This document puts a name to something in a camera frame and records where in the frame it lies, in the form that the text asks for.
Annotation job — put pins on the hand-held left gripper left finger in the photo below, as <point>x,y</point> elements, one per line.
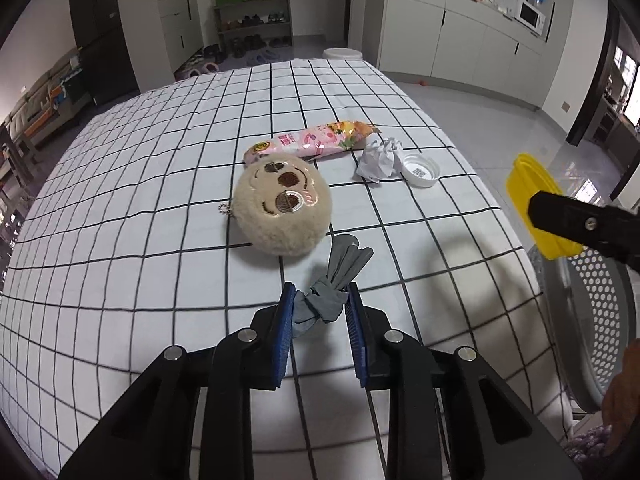
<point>282,340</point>

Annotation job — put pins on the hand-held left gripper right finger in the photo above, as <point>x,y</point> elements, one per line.
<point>359,340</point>

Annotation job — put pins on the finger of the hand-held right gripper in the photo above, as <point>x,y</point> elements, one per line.
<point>570,217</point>

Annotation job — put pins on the yellow plastic container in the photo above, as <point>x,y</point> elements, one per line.
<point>525,180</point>

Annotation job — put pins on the grey knotted cloth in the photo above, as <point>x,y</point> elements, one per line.
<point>345,265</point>

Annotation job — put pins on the grey perforated basket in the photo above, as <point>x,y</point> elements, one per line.
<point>575,310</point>

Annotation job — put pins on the beige plush toy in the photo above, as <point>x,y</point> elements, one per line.
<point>280,225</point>

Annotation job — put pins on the silver paper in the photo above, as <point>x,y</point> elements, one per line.
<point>377,162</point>

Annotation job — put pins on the pink snack wrapper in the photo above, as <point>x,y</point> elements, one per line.
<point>310,142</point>

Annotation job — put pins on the person's right forearm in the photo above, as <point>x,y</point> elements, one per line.
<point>625,400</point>

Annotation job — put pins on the white round lid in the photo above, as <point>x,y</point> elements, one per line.
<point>420,170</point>

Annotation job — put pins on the white microwave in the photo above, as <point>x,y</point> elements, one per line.
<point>529,16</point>

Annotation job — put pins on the purple patterned clothing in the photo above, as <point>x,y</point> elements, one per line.
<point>587,445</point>

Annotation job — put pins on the grey counter cabinet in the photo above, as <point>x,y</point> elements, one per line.
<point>415,35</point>

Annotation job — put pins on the white and teal stool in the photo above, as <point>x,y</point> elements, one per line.
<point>342,53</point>

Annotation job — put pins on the pink slipper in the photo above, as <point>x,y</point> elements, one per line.
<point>189,73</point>
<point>209,69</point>

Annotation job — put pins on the grey slipper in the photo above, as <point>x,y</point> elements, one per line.
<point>256,59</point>
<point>271,53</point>

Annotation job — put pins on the grey shoe rack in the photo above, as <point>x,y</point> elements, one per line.
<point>287,30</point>

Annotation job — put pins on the white built-in cabinet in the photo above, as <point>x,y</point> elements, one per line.
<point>170,35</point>

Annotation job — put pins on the dark chair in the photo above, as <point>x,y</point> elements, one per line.
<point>15,155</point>

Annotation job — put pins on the grey sofa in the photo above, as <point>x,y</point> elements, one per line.
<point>45,105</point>

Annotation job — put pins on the tall black cabinet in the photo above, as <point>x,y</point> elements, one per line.
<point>100,35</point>

